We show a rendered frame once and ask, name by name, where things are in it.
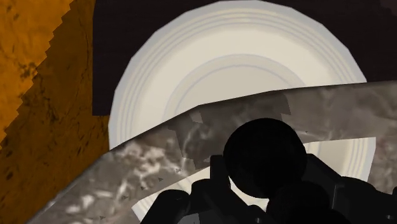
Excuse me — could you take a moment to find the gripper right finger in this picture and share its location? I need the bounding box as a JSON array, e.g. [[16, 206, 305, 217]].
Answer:
[[301, 153, 397, 224]]

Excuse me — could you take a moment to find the grey marbled curved strip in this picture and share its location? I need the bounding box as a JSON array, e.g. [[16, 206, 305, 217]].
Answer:
[[26, 80, 397, 224]]

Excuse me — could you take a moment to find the white round plate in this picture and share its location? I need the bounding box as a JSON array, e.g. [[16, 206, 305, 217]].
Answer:
[[108, 0, 377, 221]]

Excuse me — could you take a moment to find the black round ball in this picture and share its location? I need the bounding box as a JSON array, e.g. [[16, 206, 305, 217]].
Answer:
[[223, 118, 308, 199]]

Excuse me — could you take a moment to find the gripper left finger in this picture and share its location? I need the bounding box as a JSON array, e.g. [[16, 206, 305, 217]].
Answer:
[[140, 155, 268, 224]]

